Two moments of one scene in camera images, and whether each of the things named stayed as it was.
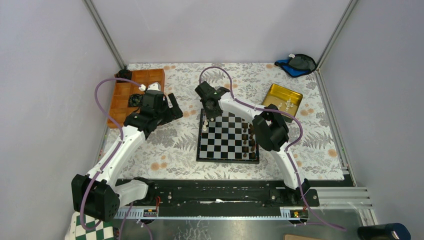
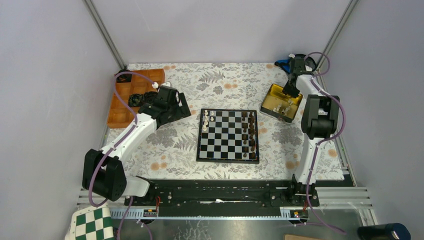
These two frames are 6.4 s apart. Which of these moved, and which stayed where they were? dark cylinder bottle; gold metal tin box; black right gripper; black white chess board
Moved: black right gripper
Stayed: dark cylinder bottle; gold metal tin box; black white chess board
